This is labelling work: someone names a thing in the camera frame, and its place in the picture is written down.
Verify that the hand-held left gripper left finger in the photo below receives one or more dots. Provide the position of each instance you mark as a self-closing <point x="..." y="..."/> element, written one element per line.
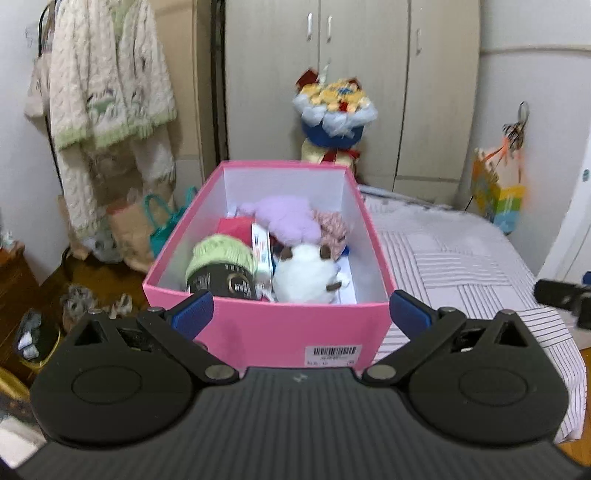
<point x="194" y="314"/>

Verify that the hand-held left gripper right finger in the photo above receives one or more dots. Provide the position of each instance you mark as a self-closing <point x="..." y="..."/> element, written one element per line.
<point x="408" y="317"/>

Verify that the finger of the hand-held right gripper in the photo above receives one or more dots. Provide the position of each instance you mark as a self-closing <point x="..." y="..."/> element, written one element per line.
<point x="561" y="295"/>

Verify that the green yarn ball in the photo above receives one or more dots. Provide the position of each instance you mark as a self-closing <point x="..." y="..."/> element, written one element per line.
<point x="217" y="251"/>

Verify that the pink cardboard box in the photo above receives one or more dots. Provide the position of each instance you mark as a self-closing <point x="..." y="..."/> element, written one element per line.
<point x="277" y="332"/>

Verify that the white red tissue packet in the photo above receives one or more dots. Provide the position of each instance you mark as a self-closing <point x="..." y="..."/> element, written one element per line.
<point x="261" y="249"/>

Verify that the red envelope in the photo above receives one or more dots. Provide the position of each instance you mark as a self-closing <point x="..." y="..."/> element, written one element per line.
<point x="233" y="228"/>

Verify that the white plush toy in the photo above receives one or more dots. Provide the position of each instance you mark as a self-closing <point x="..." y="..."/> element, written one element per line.
<point x="300" y="277"/>

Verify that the pink yarn ball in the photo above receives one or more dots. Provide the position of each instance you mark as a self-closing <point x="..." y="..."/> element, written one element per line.
<point x="332" y="228"/>

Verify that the purple fluffy plush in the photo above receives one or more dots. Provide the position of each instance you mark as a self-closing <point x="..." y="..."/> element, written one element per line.
<point x="286" y="217"/>

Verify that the striped bed sheet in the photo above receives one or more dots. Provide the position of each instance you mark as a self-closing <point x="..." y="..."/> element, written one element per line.
<point x="461" y="277"/>

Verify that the white door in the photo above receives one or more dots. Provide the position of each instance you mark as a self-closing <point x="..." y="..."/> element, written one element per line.
<point x="572" y="221"/>

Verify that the grey sneaker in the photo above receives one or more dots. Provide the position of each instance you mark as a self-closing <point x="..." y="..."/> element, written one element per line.
<point x="119" y="305"/>
<point x="78" y="302"/>

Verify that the colourful gift bag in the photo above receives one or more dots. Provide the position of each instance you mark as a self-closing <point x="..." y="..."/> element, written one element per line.
<point x="505" y="207"/>

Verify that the brown paper bag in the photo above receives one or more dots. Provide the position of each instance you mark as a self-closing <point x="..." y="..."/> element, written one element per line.
<point x="131" y="230"/>

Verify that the waste bin with trash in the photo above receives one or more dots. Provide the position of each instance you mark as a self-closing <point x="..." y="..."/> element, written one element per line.
<point x="39" y="341"/>

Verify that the fluffy cream pajama pants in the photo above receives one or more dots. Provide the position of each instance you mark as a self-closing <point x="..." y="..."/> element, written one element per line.
<point x="78" y="184"/>

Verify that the wooden nightstand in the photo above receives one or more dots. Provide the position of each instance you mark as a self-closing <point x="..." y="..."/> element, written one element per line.
<point x="14" y="290"/>

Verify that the yellow blue flower bouquet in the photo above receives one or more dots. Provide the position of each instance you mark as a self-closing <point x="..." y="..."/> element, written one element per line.
<point x="332" y="129"/>

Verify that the grey pink cloth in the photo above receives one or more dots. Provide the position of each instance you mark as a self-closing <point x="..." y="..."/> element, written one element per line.
<point x="14" y="434"/>

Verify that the black clothes rack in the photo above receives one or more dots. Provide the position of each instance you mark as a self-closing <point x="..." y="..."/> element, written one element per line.
<point x="48" y="134"/>

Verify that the beige wardrobe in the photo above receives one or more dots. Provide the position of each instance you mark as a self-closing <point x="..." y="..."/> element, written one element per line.
<point x="369" y="69"/>

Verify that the fluffy cream pajama top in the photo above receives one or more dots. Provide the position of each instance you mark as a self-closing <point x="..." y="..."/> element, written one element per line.
<point x="101" y="69"/>

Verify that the beige tote bag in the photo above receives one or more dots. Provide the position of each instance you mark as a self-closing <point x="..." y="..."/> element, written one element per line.
<point x="37" y="97"/>

